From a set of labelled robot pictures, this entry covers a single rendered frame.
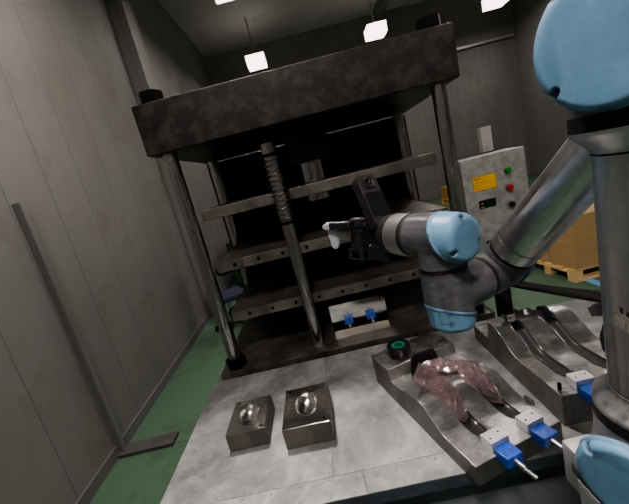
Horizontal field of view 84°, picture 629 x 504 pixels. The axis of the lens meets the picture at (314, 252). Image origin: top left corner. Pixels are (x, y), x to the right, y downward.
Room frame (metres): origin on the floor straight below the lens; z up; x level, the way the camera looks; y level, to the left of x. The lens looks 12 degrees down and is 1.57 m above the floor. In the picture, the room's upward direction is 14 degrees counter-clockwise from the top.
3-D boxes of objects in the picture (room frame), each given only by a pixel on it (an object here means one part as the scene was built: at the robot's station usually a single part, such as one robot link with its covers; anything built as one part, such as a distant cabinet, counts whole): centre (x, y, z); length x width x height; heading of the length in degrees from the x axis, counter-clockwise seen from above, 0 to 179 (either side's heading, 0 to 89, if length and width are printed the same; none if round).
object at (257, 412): (1.06, 0.35, 0.83); 0.17 x 0.13 x 0.06; 178
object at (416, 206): (1.96, -0.10, 1.26); 1.10 x 0.74 x 0.05; 88
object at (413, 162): (1.97, -0.10, 1.51); 1.10 x 0.70 x 0.05; 88
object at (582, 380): (0.74, -0.59, 0.89); 0.13 x 0.05 x 0.05; 178
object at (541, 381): (1.01, -0.66, 0.87); 0.50 x 0.26 x 0.14; 178
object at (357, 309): (1.83, -0.15, 0.87); 0.50 x 0.27 x 0.17; 178
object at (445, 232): (0.53, -0.19, 1.43); 0.11 x 0.08 x 0.09; 25
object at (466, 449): (0.94, -0.30, 0.85); 0.50 x 0.26 x 0.11; 15
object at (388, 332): (1.91, -0.10, 0.75); 1.30 x 0.84 x 0.06; 88
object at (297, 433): (1.02, 0.15, 0.83); 0.20 x 0.15 x 0.07; 178
